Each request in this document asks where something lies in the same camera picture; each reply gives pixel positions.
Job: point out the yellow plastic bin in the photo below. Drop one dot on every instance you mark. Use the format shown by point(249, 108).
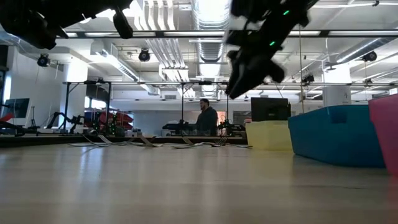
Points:
point(267, 137)

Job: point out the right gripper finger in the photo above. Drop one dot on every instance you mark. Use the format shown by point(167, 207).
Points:
point(241, 85)

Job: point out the black metal table frame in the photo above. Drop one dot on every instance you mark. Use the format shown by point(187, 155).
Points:
point(31, 141)

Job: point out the large silver ceiling duct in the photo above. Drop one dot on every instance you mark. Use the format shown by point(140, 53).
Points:
point(211, 49)

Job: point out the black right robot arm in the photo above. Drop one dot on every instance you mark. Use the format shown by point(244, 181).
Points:
point(280, 18)

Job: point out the person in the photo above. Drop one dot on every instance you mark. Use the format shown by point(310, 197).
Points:
point(207, 119)

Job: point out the dark screen monitor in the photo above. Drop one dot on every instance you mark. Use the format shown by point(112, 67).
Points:
point(17, 107)

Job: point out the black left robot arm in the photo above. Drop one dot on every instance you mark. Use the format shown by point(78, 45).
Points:
point(31, 25)

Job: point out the black background robot arm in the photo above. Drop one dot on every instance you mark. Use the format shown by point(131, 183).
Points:
point(233, 126)
point(15, 129)
point(177, 126)
point(62, 119)

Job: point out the teal plastic bin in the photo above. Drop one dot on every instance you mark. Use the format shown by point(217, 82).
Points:
point(339, 140)

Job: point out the slanted silver ceiling duct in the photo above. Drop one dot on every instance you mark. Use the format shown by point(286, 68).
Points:
point(360, 49)

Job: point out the black background rig frame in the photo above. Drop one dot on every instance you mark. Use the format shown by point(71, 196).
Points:
point(66, 102)
point(182, 105)

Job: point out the pink plastic bin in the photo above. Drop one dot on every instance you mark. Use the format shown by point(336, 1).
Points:
point(387, 133)

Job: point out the black overhead crossbar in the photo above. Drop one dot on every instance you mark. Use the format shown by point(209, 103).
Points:
point(171, 33)

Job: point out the black monitor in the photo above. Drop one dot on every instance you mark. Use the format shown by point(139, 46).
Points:
point(270, 109)

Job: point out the white ceiling pipes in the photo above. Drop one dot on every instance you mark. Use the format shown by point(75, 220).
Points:
point(164, 49)

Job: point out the black ceiling mounted camera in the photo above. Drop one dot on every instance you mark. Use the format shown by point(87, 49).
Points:
point(370, 56)
point(43, 60)
point(144, 55)
point(308, 78)

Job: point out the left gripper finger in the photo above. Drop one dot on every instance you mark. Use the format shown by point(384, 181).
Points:
point(122, 25)

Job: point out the red background bins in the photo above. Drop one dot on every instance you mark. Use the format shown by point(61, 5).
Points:
point(118, 118)

